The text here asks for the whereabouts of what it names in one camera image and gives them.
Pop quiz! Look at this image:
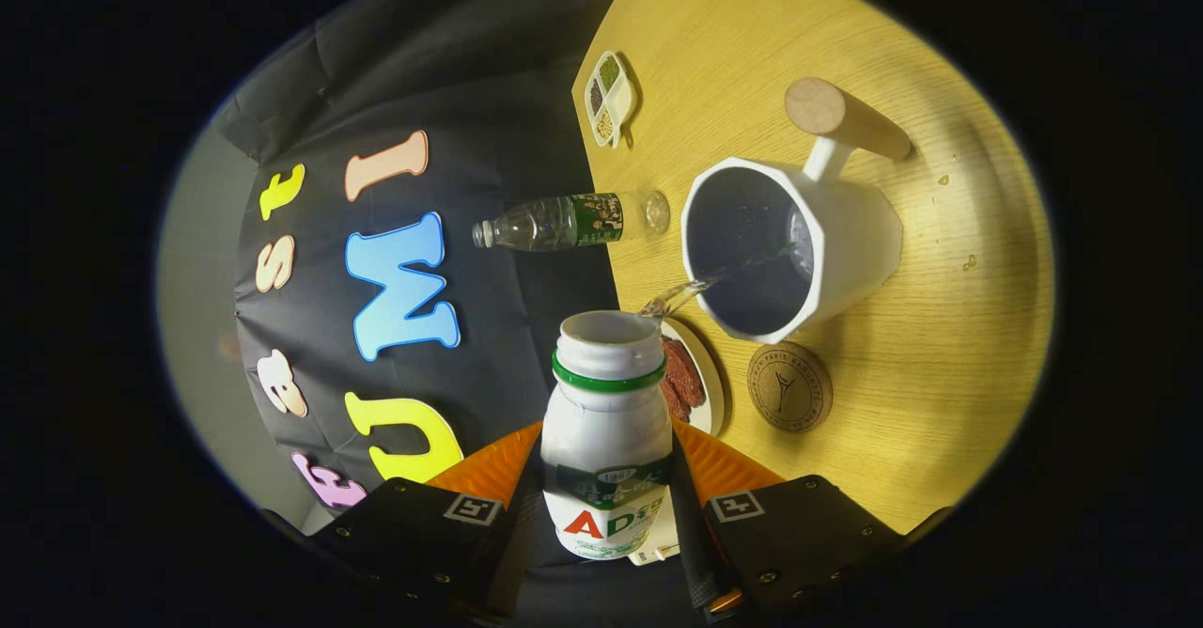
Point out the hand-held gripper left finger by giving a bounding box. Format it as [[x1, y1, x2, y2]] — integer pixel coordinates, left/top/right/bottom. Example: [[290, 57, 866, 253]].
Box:
[[310, 421, 546, 624]]

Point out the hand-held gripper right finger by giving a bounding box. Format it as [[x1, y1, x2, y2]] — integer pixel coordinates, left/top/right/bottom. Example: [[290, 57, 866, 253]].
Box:
[[669, 418, 908, 624]]

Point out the white juice bottle green ring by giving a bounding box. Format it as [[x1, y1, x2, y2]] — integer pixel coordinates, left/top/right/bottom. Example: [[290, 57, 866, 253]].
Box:
[[539, 310, 674, 561]]

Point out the round cork coaster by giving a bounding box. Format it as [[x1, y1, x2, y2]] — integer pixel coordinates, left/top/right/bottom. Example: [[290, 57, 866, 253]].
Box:
[[747, 341, 835, 434]]

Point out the white cup wooden handle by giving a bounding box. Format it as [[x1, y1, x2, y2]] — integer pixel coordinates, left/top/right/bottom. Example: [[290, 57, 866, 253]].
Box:
[[680, 77, 914, 345]]

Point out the clear plastic water bottle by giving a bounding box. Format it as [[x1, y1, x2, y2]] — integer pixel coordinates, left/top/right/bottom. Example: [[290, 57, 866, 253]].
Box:
[[472, 190, 671, 253]]

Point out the white round plate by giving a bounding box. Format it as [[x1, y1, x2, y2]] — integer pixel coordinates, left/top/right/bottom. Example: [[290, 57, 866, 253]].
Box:
[[660, 318, 726, 437]]

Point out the wooden table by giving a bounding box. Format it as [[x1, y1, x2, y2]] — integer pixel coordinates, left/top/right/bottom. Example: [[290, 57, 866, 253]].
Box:
[[571, 0, 1055, 535]]

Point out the white divided dish with grains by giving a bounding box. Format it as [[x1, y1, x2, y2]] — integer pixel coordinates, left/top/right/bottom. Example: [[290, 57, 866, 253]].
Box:
[[584, 51, 637, 149]]

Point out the black backdrop cloth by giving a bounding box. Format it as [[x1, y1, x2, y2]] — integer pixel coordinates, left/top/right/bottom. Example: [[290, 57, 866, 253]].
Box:
[[155, 0, 701, 624]]

